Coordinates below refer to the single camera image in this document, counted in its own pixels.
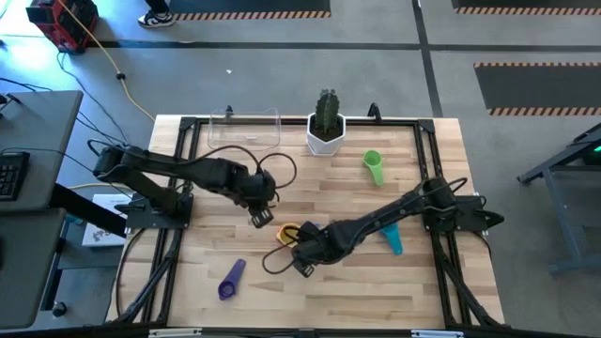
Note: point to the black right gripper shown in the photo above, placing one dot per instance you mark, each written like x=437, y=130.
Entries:
x=312, y=244

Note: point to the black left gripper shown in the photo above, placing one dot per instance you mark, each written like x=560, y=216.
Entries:
x=260, y=190

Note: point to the yellow measuring cup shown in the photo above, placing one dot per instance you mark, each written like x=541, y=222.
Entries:
x=286, y=239

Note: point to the purple measuring cup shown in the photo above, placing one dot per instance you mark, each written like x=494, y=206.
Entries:
x=227, y=288

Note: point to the teal measuring cup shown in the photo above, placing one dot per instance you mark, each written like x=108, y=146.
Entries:
x=393, y=239

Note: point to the green measuring cup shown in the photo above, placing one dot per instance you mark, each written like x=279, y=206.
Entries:
x=373, y=160

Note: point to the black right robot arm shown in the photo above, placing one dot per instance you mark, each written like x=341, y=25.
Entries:
x=375, y=220

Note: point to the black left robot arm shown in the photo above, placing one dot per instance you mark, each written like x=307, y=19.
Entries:
x=155, y=164

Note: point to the clear plastic basket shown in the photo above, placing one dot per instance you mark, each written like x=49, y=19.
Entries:
x=244, y=133

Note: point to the white hexagonal plant pot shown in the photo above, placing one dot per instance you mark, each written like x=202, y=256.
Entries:
x=325, y=146

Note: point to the green cactus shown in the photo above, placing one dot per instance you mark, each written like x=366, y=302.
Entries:
x=327, y=110

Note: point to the white printed paper box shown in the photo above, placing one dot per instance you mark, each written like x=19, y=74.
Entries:
x=101, y=235

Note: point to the black desk beam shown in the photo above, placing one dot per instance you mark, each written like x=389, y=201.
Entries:
x=84, y=209

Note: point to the black hazard-striped floor mat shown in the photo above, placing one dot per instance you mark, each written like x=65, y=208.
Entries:
x=526, y=4
x=540, y=87
x=249, y=5

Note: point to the person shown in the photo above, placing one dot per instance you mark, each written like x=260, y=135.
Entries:
x=157, y=19

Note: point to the grey desk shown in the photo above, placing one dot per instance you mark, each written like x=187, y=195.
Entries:
x=28, y=267
x=42, y=141

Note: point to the black caster wheel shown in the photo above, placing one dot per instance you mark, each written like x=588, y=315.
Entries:
x=59, y=309

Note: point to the black keyboard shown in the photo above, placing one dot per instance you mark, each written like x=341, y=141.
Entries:
x=11, y=176

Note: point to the red and black equipment box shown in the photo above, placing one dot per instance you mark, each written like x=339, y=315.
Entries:
x=66, y=21

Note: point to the black aluminium table frame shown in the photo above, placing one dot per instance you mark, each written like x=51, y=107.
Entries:
x=293, y=121

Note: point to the black frame clamp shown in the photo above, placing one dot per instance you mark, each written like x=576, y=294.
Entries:
x=229, y=112
x=374, y=112

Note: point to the white table edge bracket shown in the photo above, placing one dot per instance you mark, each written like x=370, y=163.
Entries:
x=174, y=333
x=437, y=334

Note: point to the blue-grey metal table frame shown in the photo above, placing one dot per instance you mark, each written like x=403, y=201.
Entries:
x=561, y=206

